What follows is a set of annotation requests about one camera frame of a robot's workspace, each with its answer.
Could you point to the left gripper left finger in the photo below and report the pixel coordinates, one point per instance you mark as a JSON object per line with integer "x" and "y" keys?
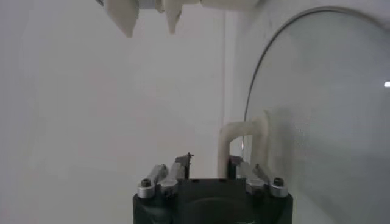
{"x": 166, "y": 179}

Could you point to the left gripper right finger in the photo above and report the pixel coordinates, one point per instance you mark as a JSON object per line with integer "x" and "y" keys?
{"x": 256, "y": 182}

